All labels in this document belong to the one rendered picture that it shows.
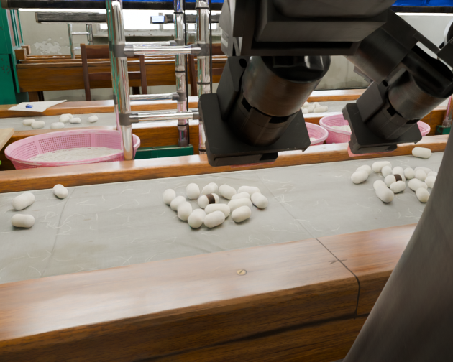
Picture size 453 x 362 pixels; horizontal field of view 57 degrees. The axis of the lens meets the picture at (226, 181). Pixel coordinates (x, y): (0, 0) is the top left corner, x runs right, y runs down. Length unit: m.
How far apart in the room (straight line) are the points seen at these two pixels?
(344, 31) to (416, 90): 0.27
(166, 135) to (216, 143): 0.70
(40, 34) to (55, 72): 2.34
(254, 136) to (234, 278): 0.14
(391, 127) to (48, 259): 0.45
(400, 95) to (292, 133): 0.18
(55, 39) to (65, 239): 5.09
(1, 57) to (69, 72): 0.43
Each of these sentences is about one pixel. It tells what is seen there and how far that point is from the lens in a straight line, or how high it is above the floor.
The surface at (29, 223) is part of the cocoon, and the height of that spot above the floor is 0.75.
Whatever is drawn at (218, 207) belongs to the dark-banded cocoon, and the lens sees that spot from 0.59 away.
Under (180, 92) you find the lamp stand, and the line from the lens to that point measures 1.05.
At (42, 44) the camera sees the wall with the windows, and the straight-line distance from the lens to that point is 5.62.
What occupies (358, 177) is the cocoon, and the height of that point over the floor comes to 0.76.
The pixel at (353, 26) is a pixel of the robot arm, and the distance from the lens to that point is 0.26.
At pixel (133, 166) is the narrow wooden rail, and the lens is 0.77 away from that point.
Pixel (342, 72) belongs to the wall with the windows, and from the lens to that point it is 7.01.
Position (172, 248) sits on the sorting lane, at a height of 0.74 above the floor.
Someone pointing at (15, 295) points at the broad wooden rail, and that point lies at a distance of 0.45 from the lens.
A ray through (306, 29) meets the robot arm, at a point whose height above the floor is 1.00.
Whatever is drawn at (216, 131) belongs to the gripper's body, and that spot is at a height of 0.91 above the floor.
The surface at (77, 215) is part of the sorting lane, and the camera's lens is 0.65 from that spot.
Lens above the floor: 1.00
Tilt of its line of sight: 20 degrees down
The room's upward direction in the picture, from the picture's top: straight up
